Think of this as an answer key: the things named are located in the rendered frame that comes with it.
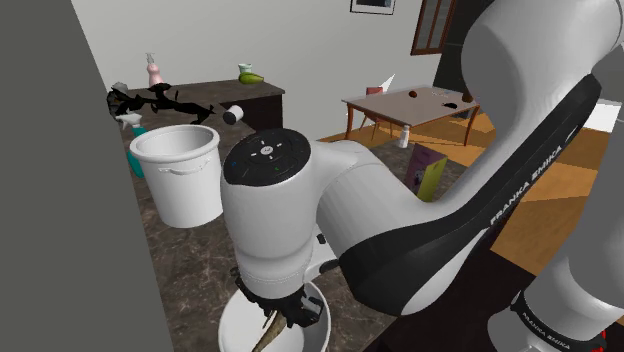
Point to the green fruit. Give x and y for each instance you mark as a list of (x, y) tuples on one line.
[(251, 78)]

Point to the teal spray bottle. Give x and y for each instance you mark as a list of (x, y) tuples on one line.
[(135, 163)]

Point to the black angular figure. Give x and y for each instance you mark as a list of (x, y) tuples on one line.
[(168, 103)]

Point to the white bucket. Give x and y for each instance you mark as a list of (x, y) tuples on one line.
[(183, 187)]

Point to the pale green cup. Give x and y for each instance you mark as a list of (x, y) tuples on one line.
[(244, 68)]

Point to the brown pointed utensil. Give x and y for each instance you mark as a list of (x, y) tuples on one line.
[(270, 336)]

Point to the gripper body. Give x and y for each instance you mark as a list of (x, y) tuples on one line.
[(292, 309)]

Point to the wooden dining table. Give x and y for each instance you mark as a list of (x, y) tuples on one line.
[(414, 108)]

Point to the brown framed window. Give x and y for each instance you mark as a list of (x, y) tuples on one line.
[(431, 24)]

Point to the pink soap dispenser bottle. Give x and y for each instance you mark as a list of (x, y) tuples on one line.
[(155, 75)]

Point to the white bowl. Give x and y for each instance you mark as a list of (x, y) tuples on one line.
[(234, 326)]

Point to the grey round object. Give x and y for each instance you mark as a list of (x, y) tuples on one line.
[(120, 88)]

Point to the purple and green box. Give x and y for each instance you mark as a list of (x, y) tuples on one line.
[(423, 168)]

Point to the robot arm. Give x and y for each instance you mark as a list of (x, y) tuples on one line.
[(390, 204)]

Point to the framed wall picture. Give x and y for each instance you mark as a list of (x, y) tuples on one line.
[(373, 5)]

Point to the white roll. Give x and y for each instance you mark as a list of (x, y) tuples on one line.
[(234, 113)]

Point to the white bottle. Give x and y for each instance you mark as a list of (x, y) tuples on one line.
[(403, 137)]

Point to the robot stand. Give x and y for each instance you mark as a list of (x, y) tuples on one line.
[(463, 302)]

